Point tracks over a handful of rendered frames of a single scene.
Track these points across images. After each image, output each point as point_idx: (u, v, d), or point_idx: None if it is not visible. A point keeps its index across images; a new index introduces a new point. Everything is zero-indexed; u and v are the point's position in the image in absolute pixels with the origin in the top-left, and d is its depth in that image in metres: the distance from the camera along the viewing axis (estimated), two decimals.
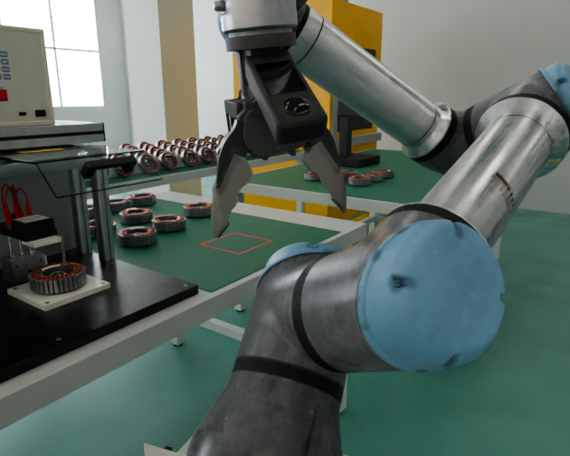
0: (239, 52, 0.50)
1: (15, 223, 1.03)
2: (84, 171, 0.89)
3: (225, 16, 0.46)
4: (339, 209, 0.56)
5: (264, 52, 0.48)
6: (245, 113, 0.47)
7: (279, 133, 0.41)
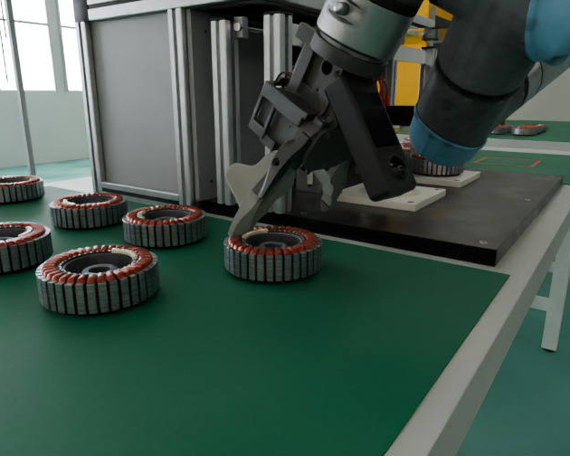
0: (315, 47, 0.43)
1: (397, 107, 1.01)
2: None
3: (346, 27, 0.39)
4: (322, 208, 0.58)
5: None
6: (318, 132, 0.44)
7: (383, 195, 0.41)
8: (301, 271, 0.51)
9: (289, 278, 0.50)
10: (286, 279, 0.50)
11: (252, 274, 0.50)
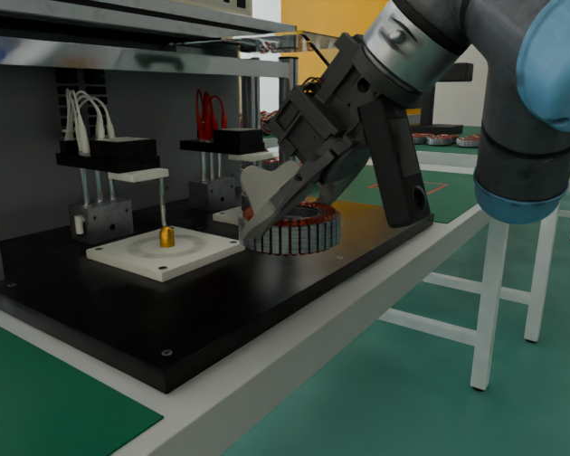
0: (355, 62, 0.42)
1: (223, 131, 0.83)
2: None
3: (398, 56, 0.38)
4: None
5: None
6: (346, 151, 0.43)
7: (403, 225, 0.42)
8: (326, 242, 0.49)
9: (315, 249, 0.48)
10: (311, 251, 0.48)
11: (277, 247, 0.48)
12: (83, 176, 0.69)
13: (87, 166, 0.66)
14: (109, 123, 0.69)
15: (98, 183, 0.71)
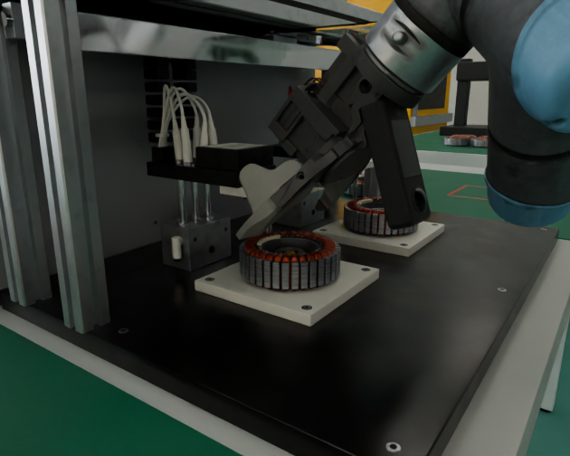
0: (356, 63, 0.42)
1: None
2: None
3: (401, 58, 0.38)
4: (317, 207, 0.58)
5: None
6: (346, 152, 0.43)
7: (403, 226, 0.42)
8: (326, 278, 0.50)
9: (314, 284, 0.49)
10: (311, 286, 0.49)
11: (277, 282, 0.49)
12: (182, 190, 0.58)
13: (191, 179, 0.55)
14: (211, 126, 0.58)
15: (195, 197, 0.60)
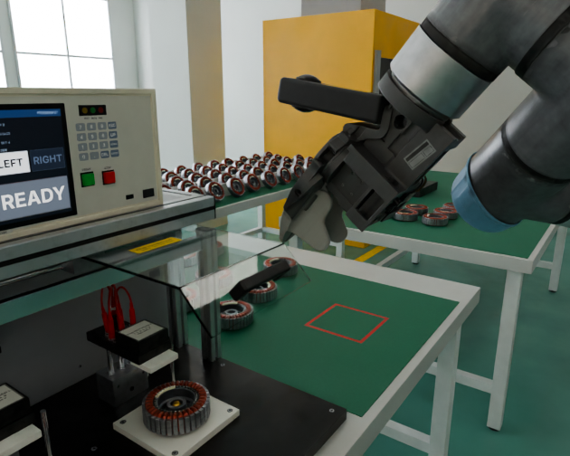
0: None
1: (124, 338, 0.80)
2: (236, 292, 0.67)
3: None
4: (285, 236, 0.53)
5: None
6: None
7: None
8: None
9: None
10: None
11: None
12: None
13: None
14: None
15: None
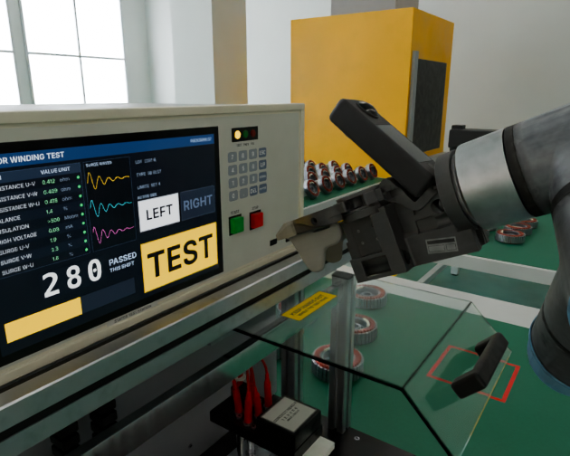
0: None
1: (271, 427, 0.62)
2: (467, 388, 0.49)
3: None
4: None
5: None
6: None
7: None
8: None
9: None
10: None
11: None
12: None
13: None
14: None
15: None
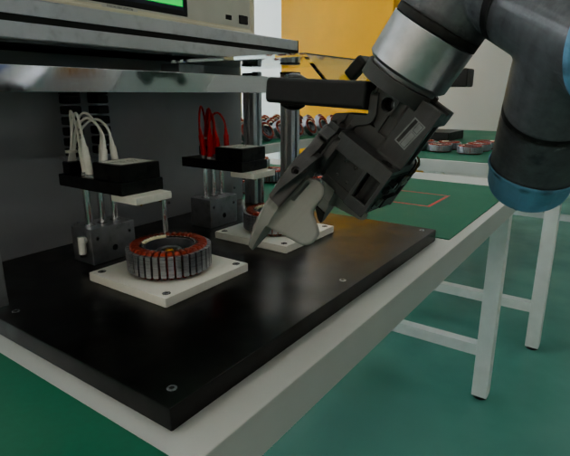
0: None
1: (226, 149, 0.83)
2: (354, 69, 0.70)
3: None
4: (254, 243, 0.48)
5: None
6: None
7: None
8: (191, 270, 0.61)
9: (180, 275, 0.61)
10: (177, 276, 0.60)
11: (149, 273, 0.60)
12: (87, 197, 0.69)
13: (90, 189, 0.66)
14: (111, 144, 0.70)
15: (100, 204, 0.71)
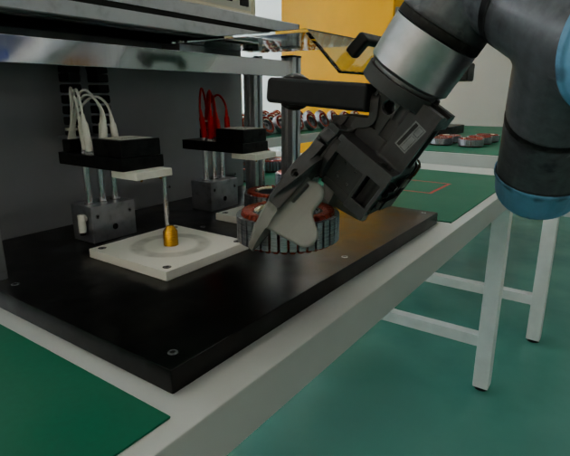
0: None
1: (227, 130, 0.82)
2: (356, 46, 0.69)
3: None
4: (254, 244, 0.48)
5: None
6: None
7: None
8: (324, 241, 0.49)
9: (313, 248, 0.48)
10: (309, 249, 0.48)
11: (275, 245, 0.48)
12: (87, 175, 0.69)
13: (90, 166, 0.66)
14: (111, 121, 0.69)
15: (100, 182, 0.71)
